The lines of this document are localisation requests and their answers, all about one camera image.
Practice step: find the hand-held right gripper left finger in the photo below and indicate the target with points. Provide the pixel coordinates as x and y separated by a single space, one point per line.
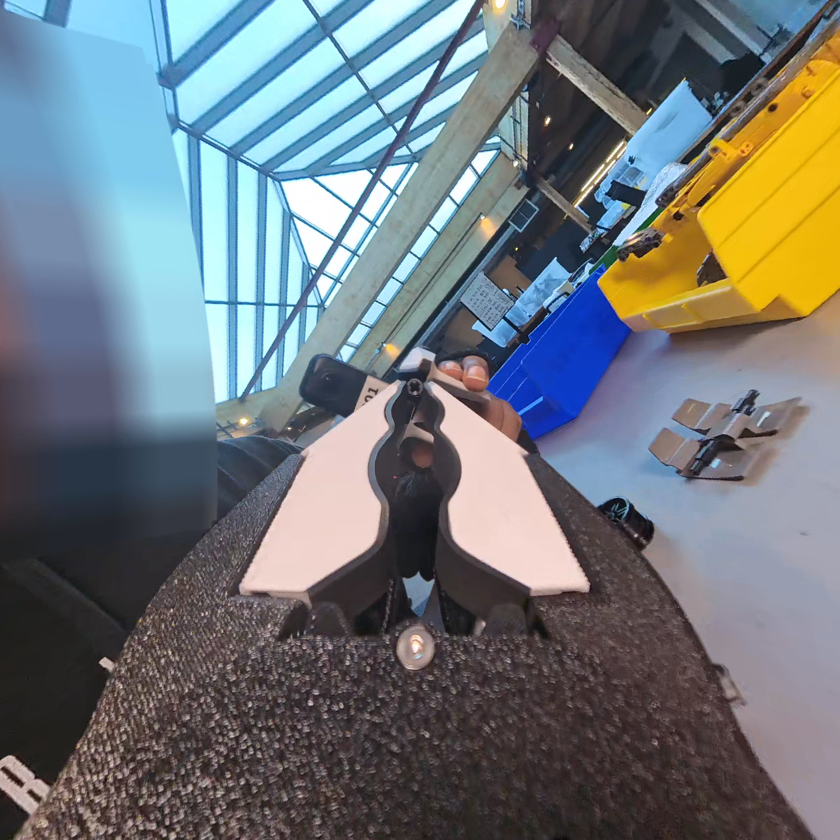
321 525

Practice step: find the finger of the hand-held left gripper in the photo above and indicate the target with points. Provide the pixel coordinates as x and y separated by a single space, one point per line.
420 362

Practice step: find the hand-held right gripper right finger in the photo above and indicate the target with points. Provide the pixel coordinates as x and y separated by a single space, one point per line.
512 525

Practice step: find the black jointed link piece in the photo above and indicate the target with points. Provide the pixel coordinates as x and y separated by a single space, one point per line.
415 388

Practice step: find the black spoked toy wheel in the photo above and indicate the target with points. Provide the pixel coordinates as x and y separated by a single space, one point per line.
627 522

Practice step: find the silver panel toy piece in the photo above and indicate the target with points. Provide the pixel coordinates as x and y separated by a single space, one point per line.
728 433

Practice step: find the person's left forearm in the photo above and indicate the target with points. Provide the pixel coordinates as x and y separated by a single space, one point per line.
256 472

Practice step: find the person's left hand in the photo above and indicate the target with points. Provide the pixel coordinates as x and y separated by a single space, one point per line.
476 374

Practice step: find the small notice board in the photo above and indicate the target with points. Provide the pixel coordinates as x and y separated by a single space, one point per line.
487 302

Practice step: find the blue plastic bin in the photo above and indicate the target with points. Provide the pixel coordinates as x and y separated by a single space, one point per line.
564 354

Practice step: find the white storage boxes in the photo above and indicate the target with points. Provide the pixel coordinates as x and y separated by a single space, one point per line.
669 131

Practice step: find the yellow tracked toy robot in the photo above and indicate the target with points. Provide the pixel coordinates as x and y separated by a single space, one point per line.
709 177

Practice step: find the deep yellow plastic bin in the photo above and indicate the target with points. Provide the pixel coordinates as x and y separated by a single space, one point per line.
774 249

